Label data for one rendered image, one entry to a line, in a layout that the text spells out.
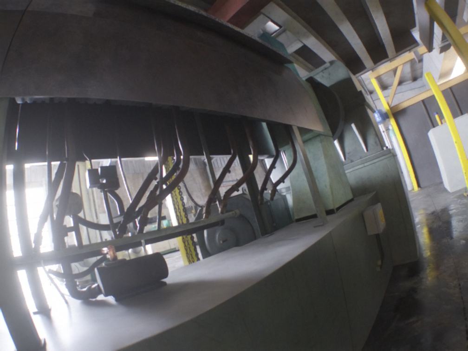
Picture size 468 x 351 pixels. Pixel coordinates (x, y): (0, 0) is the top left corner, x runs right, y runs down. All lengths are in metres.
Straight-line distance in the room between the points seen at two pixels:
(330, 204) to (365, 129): 0.79
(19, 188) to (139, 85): 0.49
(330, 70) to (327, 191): 1.11
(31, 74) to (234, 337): 0.64
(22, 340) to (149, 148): 0.75
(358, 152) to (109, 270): 1.70
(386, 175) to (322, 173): 0.63
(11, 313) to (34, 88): 0.40
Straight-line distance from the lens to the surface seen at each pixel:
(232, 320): 0.44
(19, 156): 0.82
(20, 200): 0.78
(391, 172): 1.74
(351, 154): 1.83
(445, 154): 3.98
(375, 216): 1.20
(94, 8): 0.77
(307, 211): 1.28
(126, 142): 0.88
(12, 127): 0.88
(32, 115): 0.89
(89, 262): 1.98
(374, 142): 1.80
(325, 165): 1.28
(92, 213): 2.67
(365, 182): 1.78
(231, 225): 1.30
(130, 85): 0.55
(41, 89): 0.51
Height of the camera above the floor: 0.74
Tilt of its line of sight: 10 degrees up
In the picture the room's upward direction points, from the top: 16 degrees counter-clockwise
